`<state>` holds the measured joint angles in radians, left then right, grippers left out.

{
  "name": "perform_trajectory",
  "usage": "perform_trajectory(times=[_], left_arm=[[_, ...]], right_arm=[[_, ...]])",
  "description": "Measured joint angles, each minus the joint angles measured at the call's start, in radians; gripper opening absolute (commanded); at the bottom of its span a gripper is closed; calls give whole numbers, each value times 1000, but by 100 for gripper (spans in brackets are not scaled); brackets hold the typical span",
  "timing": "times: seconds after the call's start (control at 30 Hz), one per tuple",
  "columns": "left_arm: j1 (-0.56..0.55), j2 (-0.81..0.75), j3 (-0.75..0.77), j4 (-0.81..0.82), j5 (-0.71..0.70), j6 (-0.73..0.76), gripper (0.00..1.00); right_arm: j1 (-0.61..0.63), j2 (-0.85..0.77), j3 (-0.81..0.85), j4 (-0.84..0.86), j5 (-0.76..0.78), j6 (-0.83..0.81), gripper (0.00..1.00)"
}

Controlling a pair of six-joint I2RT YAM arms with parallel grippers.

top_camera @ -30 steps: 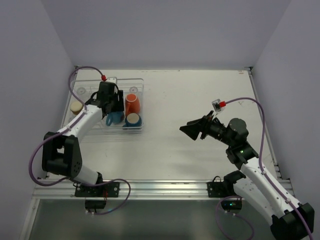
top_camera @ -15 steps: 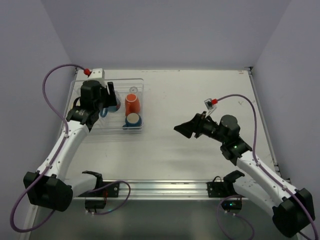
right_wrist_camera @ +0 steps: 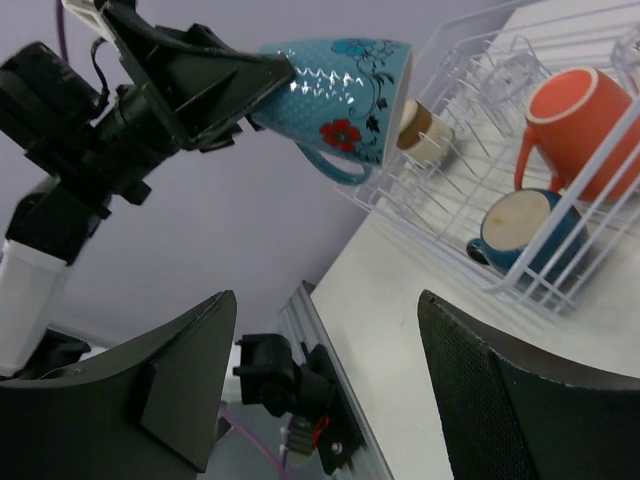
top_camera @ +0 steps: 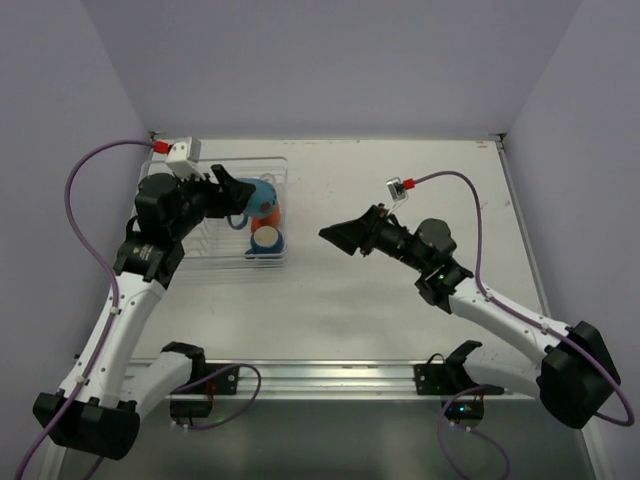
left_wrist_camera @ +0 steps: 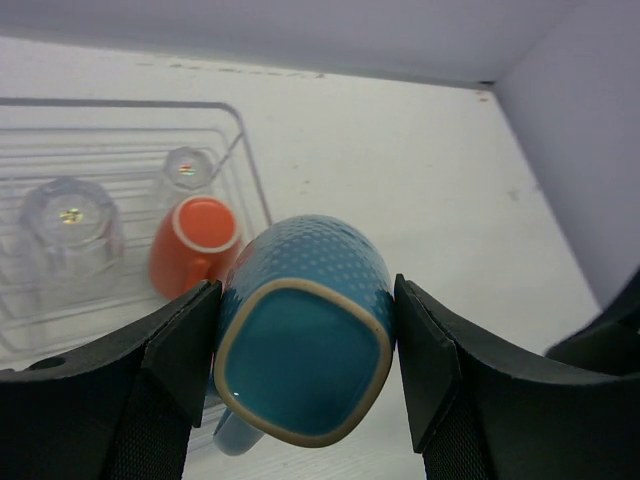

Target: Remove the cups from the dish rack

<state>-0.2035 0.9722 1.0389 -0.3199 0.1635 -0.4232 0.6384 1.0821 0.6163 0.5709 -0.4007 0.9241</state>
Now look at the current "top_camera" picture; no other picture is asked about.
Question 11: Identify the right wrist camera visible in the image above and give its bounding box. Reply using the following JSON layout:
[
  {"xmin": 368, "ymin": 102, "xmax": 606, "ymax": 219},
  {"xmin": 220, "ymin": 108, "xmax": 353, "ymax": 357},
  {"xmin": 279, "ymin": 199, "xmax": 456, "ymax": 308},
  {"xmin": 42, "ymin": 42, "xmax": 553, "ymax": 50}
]
[{"xmin": 386, "ymin": 177, "xmax": 411, "ymax": 203}]

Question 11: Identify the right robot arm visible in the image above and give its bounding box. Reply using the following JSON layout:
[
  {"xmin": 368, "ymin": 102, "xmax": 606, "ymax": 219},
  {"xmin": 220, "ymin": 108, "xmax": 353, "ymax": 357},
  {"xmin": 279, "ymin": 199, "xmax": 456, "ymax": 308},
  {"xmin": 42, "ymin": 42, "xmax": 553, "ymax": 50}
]
[{"xmin": 319, "ymin": 205, "xmax": 621, "ymax": 429}]

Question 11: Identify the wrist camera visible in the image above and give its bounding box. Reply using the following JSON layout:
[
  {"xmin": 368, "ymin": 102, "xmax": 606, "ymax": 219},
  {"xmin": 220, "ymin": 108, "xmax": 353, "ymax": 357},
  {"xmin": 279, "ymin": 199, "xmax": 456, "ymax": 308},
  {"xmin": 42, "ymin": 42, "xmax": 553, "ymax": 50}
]
[
  {"xmin": 165, "ymin": 137, "xmax": 204, "ymax": 179},
  {"xmin": 386, "ymin": 177, "xmax": 411, "ymax": 203}
]

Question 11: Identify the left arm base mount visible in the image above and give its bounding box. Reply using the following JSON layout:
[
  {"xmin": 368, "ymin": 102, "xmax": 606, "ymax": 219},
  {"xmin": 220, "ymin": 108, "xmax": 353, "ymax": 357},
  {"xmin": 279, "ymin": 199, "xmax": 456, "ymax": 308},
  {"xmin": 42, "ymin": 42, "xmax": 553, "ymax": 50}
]
[{"xmin": 169, "ymin": 363, "xmax": 240, "ymax": 427}]

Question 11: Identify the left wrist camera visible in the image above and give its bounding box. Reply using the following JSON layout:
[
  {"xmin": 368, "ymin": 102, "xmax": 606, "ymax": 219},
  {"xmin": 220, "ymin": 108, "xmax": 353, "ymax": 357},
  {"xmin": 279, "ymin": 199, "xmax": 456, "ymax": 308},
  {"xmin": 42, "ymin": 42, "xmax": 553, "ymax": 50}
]
[{"xmin": 165, "ymin": 137, "xmax": 204, "ymax": 179}]

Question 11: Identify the dark blue squat mug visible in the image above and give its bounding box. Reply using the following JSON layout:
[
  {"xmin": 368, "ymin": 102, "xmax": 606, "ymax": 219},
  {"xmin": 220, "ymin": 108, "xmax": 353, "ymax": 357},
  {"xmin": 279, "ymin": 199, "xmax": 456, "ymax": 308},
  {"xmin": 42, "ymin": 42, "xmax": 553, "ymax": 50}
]
[{"xmin": 245, "ymin": 226, "xmax": 285, "ymax": 258}]

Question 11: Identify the light blue floral mug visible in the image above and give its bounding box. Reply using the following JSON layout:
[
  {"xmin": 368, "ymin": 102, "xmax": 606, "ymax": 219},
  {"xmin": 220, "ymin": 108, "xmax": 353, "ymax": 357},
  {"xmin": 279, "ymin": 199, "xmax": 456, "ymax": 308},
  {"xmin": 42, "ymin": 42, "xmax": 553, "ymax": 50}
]
[{"xmin": 226, "ymin": 178, "xmax": 279, "ymax": 230}]

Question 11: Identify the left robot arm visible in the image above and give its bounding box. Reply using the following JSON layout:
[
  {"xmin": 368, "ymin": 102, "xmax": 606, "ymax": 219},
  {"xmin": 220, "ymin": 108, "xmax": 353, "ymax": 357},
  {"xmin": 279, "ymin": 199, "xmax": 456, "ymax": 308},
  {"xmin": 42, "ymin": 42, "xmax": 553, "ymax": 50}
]
[{"xmin": 33, "ymin": 164, "xmax": 256, "ymax": 460}]

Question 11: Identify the aluminium mounting rail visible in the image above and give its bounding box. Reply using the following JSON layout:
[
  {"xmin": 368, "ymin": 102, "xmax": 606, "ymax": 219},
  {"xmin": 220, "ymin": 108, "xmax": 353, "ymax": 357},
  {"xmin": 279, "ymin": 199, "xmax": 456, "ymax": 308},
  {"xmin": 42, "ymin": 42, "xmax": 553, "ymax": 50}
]
[{"xmin": 64, "ymin": 357, "xmax": 551, "ymax": 401}]

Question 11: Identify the orange mug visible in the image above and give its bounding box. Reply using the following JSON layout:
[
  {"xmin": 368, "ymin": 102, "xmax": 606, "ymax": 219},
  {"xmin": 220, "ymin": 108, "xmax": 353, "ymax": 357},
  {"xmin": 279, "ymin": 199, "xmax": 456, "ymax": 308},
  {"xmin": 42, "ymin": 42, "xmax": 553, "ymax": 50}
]
[{"xmin": 250, "ymin": 203, "xmax": 281, "ymax": 233}]

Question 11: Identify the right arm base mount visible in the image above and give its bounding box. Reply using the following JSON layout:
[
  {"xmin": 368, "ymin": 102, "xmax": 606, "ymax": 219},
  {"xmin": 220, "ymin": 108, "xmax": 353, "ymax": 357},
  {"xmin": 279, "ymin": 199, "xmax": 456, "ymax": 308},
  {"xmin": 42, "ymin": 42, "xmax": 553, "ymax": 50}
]
[{"xmin": 413, "ymin": 353, "xmax": 505, "ymax": 427}]

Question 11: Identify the white wire dish rack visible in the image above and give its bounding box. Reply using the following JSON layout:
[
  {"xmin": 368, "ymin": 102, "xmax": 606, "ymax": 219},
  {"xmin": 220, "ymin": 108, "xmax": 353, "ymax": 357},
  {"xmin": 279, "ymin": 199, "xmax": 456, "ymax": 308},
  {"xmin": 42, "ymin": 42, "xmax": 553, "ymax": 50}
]
[{"xmin": 134, "ymin": 156, "xmax": 290, "ymax": 271}]

